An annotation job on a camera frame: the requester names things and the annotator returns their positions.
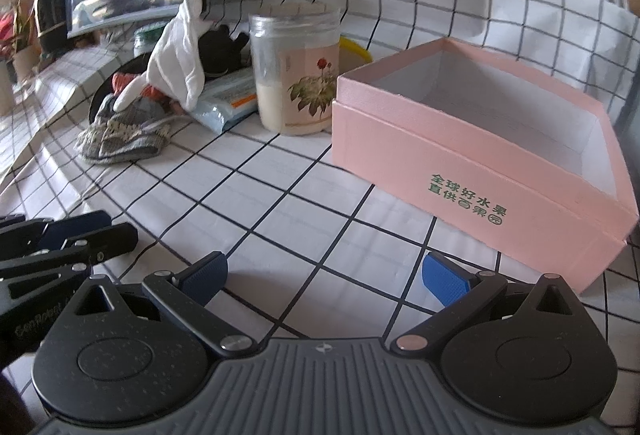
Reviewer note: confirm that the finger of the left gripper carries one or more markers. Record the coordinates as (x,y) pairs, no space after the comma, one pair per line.
(21,236)
(74,259)

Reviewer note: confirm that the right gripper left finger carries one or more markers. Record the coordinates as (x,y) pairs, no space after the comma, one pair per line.
(182,299)

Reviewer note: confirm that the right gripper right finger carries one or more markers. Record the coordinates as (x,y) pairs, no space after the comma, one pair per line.
(467,298)

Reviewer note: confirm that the grey knitted cloth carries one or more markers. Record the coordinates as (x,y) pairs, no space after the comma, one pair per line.
(139,132)

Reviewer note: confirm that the black cap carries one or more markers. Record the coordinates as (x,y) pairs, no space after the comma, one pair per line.
(136,65)

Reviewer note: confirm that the black plush toy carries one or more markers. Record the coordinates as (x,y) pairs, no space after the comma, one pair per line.
(220,53)

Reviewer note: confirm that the yellow rimmed round pad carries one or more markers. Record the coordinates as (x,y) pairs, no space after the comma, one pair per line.
(352,55)

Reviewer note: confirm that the pink cardboard box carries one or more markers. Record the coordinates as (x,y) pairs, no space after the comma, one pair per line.
(511,156)

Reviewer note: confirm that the potted plant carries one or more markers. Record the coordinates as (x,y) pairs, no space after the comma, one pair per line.
(18,40)

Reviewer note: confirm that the green lid jar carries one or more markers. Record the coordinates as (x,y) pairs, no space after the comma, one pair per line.
(146,37)

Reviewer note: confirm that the black speaker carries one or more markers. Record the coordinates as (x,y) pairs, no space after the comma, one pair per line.
(53,22)

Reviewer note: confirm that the clear jar floral label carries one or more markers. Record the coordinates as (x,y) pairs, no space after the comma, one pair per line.
(295,50)

